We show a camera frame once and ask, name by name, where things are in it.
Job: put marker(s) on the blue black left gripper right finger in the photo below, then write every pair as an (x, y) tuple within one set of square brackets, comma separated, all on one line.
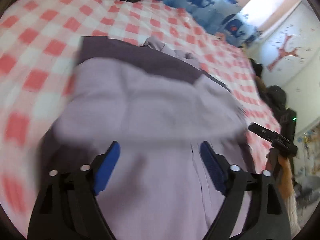
[(267, 215)]

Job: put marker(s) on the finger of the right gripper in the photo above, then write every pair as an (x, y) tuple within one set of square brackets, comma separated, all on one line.
[(285, 147)]

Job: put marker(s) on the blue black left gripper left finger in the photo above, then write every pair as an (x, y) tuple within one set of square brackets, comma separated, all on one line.
[(66, 207)]

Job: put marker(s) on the lilac and purple jacket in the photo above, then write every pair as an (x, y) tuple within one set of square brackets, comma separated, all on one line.
[(159, 108)]

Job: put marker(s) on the black clothes pile bed end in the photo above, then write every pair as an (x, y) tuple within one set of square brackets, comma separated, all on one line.
[(275, 97)]

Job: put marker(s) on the cluttered white shelf unit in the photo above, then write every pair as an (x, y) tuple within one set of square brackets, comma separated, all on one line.
[(306, 164)]

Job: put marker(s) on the blue whale print curtain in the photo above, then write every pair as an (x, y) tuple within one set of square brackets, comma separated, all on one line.
[(237, 21)]

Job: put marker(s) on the pink checkered bed sheet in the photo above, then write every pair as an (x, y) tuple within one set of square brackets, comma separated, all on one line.
[(39, 41)]

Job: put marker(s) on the red tree wall decal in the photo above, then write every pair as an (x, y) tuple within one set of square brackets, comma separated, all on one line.
[(282, 53)]

